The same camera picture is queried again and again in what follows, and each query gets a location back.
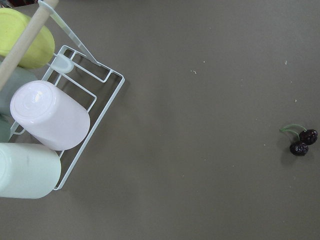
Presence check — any pink plastic cup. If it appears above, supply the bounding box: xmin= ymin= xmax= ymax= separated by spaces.
xmin=10 ymin=80 xmax=90 ymax=151

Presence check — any mint plastic cup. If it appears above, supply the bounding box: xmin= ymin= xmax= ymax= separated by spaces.
xmin=0 ymin=142 xmax=61 ymax=199

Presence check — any grey-green plastic cup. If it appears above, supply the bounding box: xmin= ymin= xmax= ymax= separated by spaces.
xmin=0 ymin=67 xmax=37 ymax=143

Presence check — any yellow-green plastic cup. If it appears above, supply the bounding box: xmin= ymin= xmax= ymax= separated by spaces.
xmin=0 ymin=8 xmax=55 ymax=69

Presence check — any dark red cherry pair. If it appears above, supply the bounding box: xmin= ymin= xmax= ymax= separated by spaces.
xmin=279 ymin=123 xmax=319 ymax=157

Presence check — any white wire cup rack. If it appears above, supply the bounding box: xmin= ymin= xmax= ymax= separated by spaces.
xmin=37 ymin=0 xmax=125 ymax=191

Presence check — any wooden rack handle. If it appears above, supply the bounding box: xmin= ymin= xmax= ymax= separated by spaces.
xmin=0 ymin=0 xmax=59 ymax=90

